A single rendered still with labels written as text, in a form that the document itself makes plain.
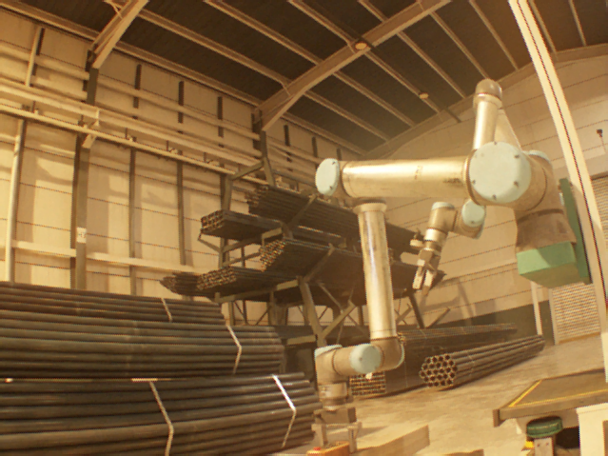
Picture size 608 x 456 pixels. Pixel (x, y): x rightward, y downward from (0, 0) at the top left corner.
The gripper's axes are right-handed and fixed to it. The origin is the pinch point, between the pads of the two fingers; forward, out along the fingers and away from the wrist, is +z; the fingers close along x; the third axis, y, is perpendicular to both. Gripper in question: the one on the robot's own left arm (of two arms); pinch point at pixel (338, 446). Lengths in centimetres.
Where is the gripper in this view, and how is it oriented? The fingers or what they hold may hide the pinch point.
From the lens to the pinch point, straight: 167.2
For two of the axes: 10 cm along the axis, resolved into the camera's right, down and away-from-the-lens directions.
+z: 1.1, 9.6, -2.5
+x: 7.9, -2.3, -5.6
